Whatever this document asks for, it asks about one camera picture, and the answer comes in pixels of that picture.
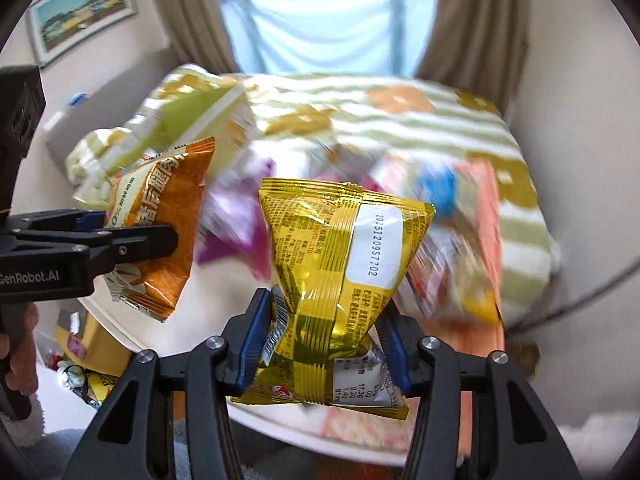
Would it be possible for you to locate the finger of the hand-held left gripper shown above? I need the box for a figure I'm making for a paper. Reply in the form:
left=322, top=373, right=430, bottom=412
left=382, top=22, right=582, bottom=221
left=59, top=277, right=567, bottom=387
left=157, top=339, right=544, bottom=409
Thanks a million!
left=7, top=208, right=110, bottom=235
left=0, top=225, right=180, bottom=273

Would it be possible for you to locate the pile of mixed snack packets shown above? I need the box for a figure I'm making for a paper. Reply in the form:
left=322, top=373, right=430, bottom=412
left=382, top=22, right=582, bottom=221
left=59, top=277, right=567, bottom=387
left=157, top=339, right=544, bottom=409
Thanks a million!
left=195, top=145, right=503, bottom=328

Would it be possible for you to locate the black cable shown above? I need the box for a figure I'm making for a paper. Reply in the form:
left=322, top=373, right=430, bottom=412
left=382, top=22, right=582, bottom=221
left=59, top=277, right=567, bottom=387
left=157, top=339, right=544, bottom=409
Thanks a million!
left=505, top=280, right=638, bottom=333

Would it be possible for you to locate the yellow box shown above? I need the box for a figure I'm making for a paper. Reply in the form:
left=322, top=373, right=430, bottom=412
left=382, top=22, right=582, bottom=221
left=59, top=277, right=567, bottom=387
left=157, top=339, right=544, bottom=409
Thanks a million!
left=54, top=310, right=133, bottom=403

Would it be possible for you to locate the yellow snack packet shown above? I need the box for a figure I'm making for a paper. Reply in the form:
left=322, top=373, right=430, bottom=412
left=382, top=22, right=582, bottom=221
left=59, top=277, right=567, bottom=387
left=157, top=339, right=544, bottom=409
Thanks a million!
left=227, top=177, right=436, bottom=420

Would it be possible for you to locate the striped flower print blanket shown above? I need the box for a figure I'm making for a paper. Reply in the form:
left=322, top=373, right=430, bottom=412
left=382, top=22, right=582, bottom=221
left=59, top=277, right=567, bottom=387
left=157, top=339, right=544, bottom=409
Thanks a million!
left=65, top=62, right=563, bottom=331

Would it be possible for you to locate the orange snack packet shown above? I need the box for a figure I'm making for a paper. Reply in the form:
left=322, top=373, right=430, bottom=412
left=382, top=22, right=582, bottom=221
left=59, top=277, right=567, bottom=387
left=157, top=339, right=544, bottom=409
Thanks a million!
left=102, top=136, right=217, bottom=324

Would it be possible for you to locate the orange floral tablecloth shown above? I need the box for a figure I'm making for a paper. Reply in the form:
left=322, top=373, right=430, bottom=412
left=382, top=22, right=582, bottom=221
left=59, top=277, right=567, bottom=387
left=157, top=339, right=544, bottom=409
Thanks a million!
left=77, top=157, right=507, bottom=466

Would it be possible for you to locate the brown curtain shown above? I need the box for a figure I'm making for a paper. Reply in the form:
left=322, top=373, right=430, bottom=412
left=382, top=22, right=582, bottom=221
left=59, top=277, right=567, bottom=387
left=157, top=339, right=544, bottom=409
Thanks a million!
left=145, top=0, right=241, bottom=76
left=415, top=0, right=531, bottom=111

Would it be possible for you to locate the bear picture book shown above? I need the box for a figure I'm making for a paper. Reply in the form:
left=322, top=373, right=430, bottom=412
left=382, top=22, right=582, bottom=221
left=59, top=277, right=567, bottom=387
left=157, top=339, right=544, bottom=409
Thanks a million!
left=75, top=64, right=253, bottom=201

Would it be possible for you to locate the grey headboard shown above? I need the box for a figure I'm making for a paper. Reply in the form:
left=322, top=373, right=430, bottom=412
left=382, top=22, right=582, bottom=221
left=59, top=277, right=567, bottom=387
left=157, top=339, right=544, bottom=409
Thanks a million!
left=45, top=77, right=168, bottom=166

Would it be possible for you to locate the brown furry object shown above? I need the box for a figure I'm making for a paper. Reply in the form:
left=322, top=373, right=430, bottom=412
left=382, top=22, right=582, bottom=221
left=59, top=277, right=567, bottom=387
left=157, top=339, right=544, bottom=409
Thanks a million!
left=507, top=337, right=543, bottom=376

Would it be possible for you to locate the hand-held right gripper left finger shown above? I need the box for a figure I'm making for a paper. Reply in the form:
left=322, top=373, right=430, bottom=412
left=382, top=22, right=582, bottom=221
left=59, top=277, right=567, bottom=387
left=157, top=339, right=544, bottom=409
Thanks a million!
left=62, top=287, right=275, bottom=480

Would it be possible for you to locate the light blue hanging cloth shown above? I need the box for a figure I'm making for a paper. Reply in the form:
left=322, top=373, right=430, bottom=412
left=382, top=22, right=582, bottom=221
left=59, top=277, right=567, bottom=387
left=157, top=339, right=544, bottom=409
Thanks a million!
left=217, top=0, right=441, bottom=78

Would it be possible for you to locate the framed wall picture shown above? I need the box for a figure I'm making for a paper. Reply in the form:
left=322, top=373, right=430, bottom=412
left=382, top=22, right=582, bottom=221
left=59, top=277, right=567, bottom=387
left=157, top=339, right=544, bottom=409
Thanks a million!
left=25, top=0, right=138, bottom=68

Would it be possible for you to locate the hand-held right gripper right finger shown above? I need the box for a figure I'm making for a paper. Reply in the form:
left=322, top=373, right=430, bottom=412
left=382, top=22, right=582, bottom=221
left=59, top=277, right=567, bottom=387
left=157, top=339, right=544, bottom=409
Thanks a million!
left=376, top=309, right=582, bottom=480

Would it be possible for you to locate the person's left hand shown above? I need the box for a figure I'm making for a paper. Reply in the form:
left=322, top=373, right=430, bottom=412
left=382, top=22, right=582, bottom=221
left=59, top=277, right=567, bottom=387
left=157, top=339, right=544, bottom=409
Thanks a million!
left=0, top=302, right=40, bottom=397

